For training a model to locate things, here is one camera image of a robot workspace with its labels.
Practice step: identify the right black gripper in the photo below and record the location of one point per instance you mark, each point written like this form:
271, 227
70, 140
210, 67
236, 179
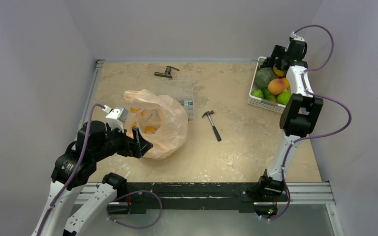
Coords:
274, 57

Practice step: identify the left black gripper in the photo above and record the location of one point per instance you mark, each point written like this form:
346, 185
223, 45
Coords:
141, 144

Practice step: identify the yellow fake fruit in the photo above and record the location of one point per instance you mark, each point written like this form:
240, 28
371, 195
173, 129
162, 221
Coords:
278, 72

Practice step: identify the black fake grapes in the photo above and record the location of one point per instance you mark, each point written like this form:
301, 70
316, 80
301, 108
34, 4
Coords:
267, 63

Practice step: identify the fake peach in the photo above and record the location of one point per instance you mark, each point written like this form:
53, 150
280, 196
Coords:
276, 86

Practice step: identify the orange plastic bag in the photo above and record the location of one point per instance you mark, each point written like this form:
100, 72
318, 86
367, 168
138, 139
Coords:
161, 120

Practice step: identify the green fake lime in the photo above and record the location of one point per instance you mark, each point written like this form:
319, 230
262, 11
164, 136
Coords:
284, 97

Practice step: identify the green orange fake mango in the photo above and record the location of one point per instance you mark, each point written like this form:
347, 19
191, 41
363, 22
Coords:
269, 96

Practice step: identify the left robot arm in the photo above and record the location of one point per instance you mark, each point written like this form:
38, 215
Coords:
95, 142

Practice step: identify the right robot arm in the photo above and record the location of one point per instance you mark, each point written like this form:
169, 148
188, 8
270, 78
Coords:
299, 116

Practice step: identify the green fake melon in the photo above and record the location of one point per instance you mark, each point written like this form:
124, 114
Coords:
263, 77

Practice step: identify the orange fake fruit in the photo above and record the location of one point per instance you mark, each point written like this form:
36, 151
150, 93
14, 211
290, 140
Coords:
286, 82

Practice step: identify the green fake pear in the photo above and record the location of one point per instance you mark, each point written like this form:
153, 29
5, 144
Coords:
257, 93

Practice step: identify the white plastic basket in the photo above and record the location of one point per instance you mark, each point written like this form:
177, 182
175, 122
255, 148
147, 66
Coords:
259, 102

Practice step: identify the clear plastic screw organizer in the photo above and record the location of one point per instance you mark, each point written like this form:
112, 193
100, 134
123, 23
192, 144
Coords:
181, 89

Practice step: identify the small black hammer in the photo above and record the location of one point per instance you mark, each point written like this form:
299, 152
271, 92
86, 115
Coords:
208, 115

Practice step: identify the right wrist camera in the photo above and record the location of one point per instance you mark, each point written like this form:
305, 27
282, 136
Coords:
294, 37

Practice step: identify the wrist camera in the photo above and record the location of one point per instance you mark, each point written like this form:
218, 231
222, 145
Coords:
116, 117
294, 37

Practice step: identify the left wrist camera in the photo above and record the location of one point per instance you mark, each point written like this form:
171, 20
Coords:
116, 117

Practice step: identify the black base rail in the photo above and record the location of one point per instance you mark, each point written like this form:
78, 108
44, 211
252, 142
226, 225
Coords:
242, 197

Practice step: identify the black T-handle tool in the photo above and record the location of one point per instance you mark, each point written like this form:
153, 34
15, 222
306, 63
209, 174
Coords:
166, 73

